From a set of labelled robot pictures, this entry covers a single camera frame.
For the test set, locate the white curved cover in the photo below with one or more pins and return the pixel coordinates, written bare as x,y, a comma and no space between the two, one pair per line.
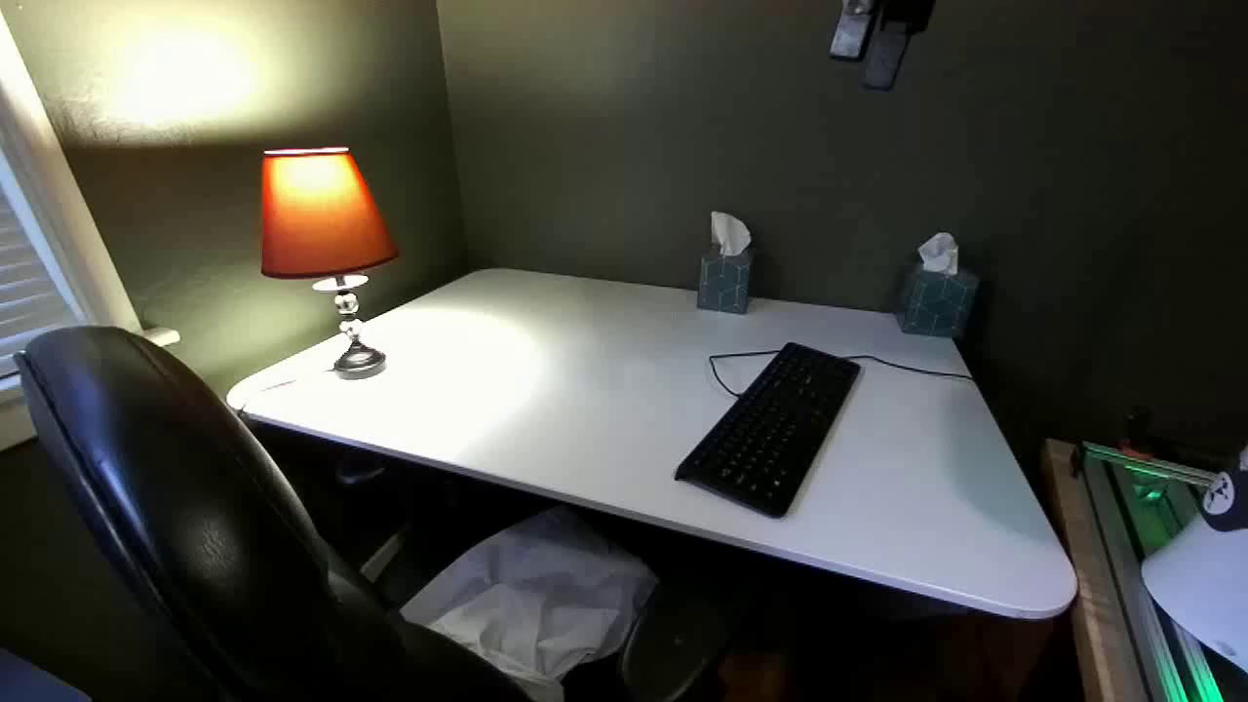
1202,588

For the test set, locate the green lit metal rail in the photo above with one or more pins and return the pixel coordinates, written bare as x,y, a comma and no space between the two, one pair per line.
1143,520

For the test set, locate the white window blinds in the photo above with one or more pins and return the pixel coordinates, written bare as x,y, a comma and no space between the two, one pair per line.
19,287

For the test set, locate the black cap with logo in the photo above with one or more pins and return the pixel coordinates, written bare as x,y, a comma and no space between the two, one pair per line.
1227,495

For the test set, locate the orange shade table lamp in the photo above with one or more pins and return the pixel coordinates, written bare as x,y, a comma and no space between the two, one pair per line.
316,215

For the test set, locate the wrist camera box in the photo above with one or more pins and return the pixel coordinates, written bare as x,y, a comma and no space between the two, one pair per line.
851,29

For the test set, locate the black computer keyboard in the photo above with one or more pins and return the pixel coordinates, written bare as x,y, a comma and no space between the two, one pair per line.
770,430

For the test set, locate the wooden board frame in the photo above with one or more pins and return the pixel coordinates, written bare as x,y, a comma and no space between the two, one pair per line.
1084,588

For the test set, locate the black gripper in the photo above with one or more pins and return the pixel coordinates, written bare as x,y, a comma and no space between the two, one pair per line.
905,9

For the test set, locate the teal tissue box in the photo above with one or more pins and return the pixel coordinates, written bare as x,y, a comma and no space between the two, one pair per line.
939,303
721,278

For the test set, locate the black leather office chair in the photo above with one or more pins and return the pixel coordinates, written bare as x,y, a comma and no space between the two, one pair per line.
195,520

